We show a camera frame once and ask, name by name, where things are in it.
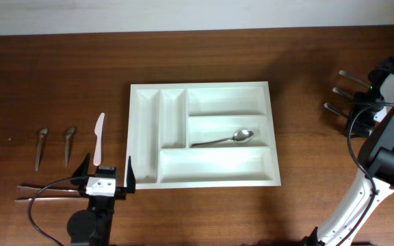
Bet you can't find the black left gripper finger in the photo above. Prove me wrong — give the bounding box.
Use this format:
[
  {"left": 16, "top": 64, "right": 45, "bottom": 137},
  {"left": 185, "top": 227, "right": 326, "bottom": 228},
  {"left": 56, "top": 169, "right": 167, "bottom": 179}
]
[
  {"left": 125, "top": 156, "right": 136, "bottom": 193},
  {"left": 72, "top": 153, "right": 90, "bottom": 178}
]

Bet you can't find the metal fork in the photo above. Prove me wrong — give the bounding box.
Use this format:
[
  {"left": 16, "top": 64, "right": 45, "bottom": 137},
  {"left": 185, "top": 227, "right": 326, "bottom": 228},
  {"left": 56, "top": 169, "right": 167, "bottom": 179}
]
[
  {"left": 339, "top": 70, "right": 371, "bottom": 87},
  {"left": 332, "top": 87, "right": 354, "bottom": 100}
]

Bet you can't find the large metal spoon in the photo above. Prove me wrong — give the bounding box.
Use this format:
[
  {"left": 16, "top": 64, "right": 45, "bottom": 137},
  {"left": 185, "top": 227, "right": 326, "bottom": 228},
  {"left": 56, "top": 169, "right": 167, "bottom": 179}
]
[
  {"left": 324, "top": 102, "right": 349, "bottom": 119},
  {"left": 191, "top": 129, "right": 254, "bottom": 147}
]

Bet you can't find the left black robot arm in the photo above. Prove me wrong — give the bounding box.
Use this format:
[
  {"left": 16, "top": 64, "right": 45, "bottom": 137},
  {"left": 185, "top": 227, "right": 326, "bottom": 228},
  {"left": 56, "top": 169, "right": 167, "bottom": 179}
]
[{"left": 67, "top": 154, "right": 136, "bottom": 245}]

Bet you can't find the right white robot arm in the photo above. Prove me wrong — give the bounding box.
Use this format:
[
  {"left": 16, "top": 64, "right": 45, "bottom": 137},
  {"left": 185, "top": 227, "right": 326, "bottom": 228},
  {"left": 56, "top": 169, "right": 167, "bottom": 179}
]
[{"left": 124, "top": 57, "right": 394, "bottom": 245}]

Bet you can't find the small metal teaspoon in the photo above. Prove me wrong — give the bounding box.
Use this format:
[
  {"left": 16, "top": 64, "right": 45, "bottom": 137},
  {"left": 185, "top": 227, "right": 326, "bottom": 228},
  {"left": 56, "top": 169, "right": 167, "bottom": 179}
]
[
  {"left": 35, "top": 128, "right": 49, "bottom": 172},
  {"left": 64, "top": 126, "right": 76, "bottom": 168}
]

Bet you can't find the pink plastic knife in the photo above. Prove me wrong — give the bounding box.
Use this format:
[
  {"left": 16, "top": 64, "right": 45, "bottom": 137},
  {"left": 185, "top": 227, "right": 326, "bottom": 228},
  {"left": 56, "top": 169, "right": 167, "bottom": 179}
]
[{"left": 93, "top": 113, "right": 105, "bottom": 166}]

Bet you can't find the small metal teaspoon far left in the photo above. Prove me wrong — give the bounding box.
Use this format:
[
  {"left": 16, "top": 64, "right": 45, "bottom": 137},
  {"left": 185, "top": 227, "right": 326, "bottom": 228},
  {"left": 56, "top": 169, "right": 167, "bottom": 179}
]
[{"left": 35, "top": 128, "right": 49, "bottom": 172}]

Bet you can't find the white cutlery tray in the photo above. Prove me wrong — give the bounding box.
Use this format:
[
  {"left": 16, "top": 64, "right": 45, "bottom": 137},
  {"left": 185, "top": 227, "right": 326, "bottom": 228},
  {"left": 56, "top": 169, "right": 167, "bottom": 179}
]
[{"left": 125, "top": 81, "right": 281, "bottom": 189}]

